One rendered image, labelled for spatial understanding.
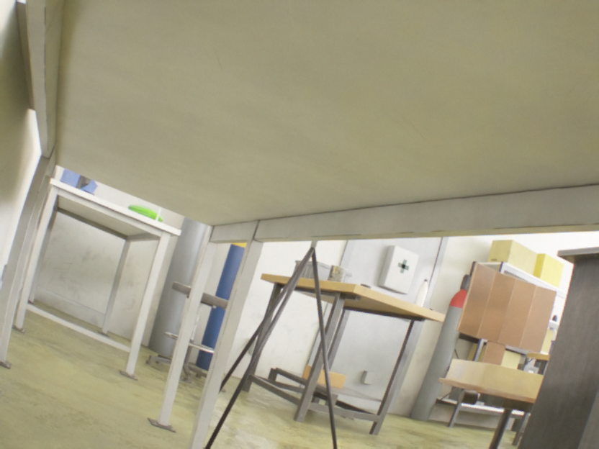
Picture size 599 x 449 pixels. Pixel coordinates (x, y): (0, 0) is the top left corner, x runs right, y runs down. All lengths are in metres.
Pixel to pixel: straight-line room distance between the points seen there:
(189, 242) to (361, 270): 1.79
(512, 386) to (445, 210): 0.48
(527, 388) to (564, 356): 0.34
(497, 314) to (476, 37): 1.34
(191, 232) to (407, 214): 4.47
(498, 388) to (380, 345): 5.33
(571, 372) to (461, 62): 0.63
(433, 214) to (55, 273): 4.84
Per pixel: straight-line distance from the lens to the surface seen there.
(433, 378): 6.80
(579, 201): 0.88
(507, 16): 0.54
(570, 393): 1.07
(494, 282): 1.83
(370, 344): 6.63
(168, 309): 5.62
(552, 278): 7.60
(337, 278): 4.32
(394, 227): 1.29
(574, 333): 1.11
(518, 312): 1.87
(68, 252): 5.75
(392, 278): 6.54
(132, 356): 3.59
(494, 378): 1.40
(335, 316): 4.16
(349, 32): 0.66
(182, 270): 5.62
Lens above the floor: 0.57
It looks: 9 degrees up
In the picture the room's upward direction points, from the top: 18 degrees clockwise
